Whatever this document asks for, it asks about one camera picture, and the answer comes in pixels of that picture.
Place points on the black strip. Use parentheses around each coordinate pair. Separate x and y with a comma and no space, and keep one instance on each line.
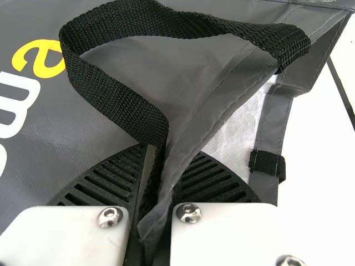
(342,92)

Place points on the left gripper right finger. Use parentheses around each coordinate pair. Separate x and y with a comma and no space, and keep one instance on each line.
(235,235)

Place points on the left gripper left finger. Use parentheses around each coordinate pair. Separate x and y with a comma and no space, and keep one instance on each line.
(69,235)

